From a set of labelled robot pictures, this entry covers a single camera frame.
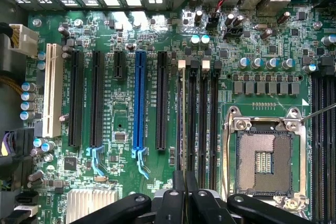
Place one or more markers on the CPU socket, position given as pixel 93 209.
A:
pixel 262 161

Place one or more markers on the white expansion slot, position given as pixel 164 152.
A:
pixel 52 90

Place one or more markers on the green Dell motherboard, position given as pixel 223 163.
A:
pixel 126 98

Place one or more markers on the black data plug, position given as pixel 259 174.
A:
pixel 26 198

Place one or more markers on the white power connector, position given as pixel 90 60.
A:
pixel 25 39

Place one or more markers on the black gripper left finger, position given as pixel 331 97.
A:
pixel 173 208

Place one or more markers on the silver chipset heatsink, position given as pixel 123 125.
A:
pixel 86 205

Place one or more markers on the RAM slot white latches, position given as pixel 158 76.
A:
pixel 325 142
pixel 204 119
pixel 181 65

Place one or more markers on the white tipped data plug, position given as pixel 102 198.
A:
pixel 25 211

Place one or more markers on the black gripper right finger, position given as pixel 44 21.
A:
pixel 204 208

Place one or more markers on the RAM slot black latches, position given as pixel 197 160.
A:
pixel 193 119
pixel 333 142
pixel 315 142
pixel 215 119

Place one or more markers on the short black expansion slot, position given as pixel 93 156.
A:
pixel 119 65

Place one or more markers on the blue expansion slot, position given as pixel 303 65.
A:
pixel 139 98

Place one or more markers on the long black expansion slot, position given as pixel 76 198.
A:
pixel 162 98
pixel 97 98
pixel 76 98

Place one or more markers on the metal socket cover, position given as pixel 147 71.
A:
pixel 291 203

